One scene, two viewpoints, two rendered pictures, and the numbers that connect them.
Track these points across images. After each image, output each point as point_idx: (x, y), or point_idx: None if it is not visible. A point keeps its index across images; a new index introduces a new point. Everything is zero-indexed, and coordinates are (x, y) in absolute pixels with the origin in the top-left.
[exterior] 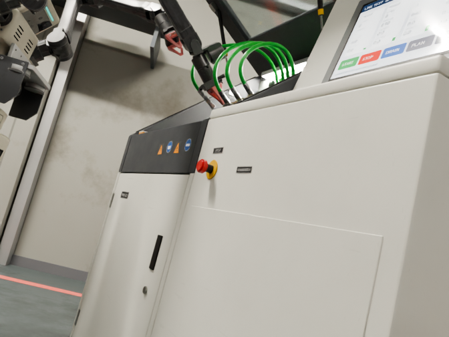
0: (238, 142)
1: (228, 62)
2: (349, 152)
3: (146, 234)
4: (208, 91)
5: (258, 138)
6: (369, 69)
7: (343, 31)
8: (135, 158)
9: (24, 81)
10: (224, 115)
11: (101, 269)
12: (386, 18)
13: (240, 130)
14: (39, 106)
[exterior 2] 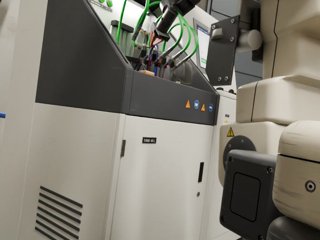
0: (234, 114)
1: (191, 36)
2: None
3: (189, 165)
4: (158, 37)
5: None
6: None
7: (193, 34)
8: (153, 103)
9: (242, 30)
10: (227, 97)
11: (137, 214)
12: (207, 44)
13: (235, 108)
14: (206, 60)
